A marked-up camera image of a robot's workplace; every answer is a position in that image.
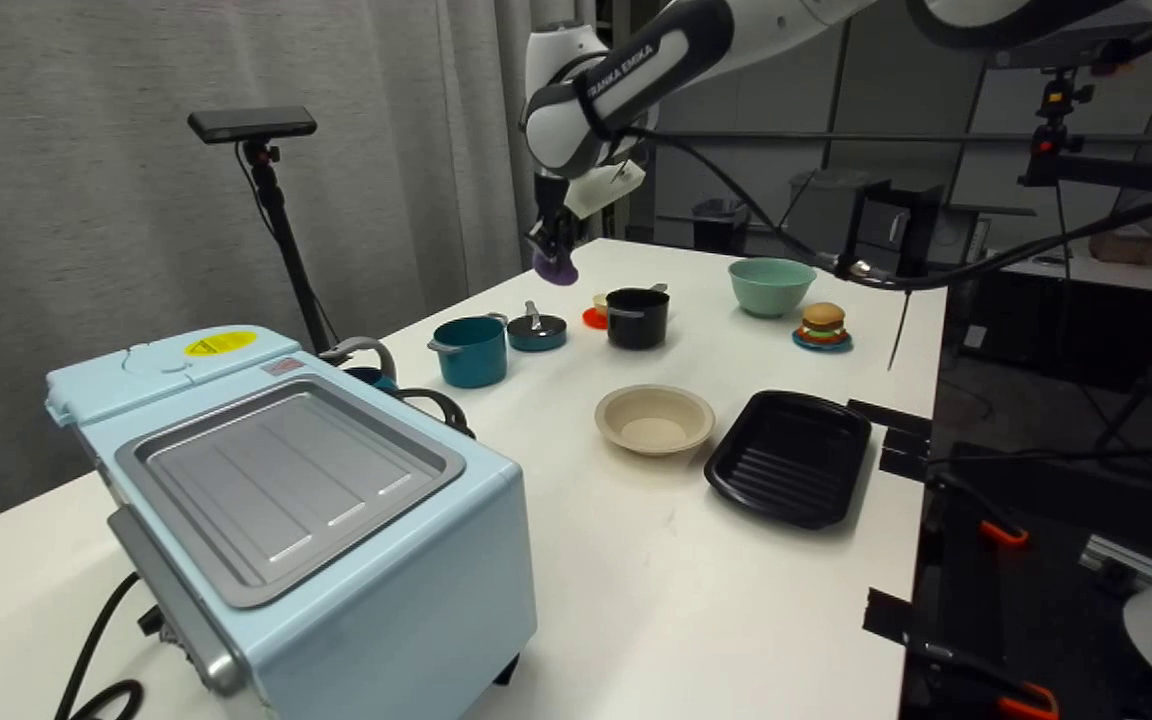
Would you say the black saucepan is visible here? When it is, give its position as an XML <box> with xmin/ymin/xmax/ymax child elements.
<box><xmin>610</xmin><ymin>286</ymin><xmax>670</xmax><ymax>350</ymax></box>

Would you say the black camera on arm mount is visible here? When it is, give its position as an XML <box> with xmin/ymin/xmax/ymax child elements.
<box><xmin>1018</xmin><ymin>22</ymin><xmax>1152</xmax><ymax>202</ymax></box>

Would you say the black power cable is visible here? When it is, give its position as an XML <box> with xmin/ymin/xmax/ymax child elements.
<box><xmin>54</xmin><ymin>570</ymin><xmax>148</xmax><ymax>720</ymax></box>

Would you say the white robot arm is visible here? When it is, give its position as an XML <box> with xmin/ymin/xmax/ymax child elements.
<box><xmin>520</xmin><ymin>0</ymin><xmax>1152</xmax><ymax>273</ymax></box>

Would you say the teal toy pot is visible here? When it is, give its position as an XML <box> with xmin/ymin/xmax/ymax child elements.
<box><xmin>430</xmin><ymin>315</ymin><xmax>507</xmax><ymax>389</ymax></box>

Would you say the teal pot lid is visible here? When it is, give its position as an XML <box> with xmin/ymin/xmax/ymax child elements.
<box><xmin>507</xmin><ymin>305</ymin><xmax>570</xmax><ymax>350</ymax></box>

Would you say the black baking tray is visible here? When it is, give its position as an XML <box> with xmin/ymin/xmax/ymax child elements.
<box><xmin>706</xmin><ymin>390</ymin><xmax>874</xmax><ymax>528</ymax></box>

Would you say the light blue toaster oven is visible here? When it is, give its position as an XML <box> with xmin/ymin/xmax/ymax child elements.
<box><xmin>44</xmin><ymin>324</ymin><xmax>537</xmax><ymax>720</ymax></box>

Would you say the toy hamburger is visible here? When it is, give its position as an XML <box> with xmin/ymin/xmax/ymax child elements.
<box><xmin>791</xmin><ymin>300</ymin><xmax>851</xmax><ymax>350</ymax></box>

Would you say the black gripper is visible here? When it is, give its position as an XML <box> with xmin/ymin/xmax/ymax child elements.
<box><xmin>529</xmin><ymin>176</ymin><xmax>586</xmax><ymax>258</ymax></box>

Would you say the mint green bowl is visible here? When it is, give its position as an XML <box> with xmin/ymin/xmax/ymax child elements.
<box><xmin>729</xmin><ymin>256</ymin><xmax>817</xmax><ymax>321</ymax></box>

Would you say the cream white plate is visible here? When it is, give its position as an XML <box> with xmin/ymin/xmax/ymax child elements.
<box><xmin>598</xmin><ymin>383</ymin><xmax>716</xmax><ymax>454</ymax></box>

